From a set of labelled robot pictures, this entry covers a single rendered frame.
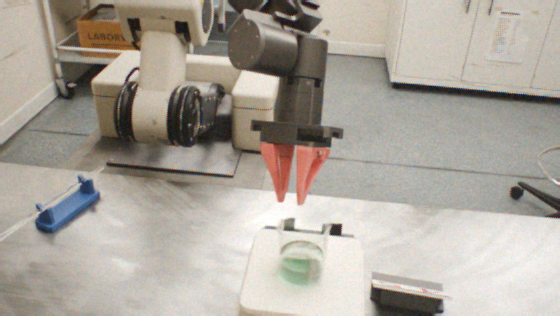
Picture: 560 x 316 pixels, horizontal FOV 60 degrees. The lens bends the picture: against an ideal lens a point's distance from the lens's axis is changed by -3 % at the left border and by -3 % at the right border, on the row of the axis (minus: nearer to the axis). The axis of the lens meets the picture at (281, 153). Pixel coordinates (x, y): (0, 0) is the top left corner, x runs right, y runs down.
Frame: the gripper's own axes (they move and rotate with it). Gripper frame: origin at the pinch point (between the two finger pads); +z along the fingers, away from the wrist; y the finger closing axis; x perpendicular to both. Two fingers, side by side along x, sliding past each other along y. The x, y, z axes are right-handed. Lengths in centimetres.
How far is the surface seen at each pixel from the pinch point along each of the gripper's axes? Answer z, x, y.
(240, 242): 7.5, 2.5, -7.9
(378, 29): -87, 276, -63
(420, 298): 9.9, 1.8, 16.8
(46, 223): 7.6, -8.8, -32.7
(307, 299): 8.2, -11.9, 7.7
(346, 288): 7.2, -9.0, 10.7
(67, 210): 6.0, -5.7, -32.2
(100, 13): -68, 151, -190
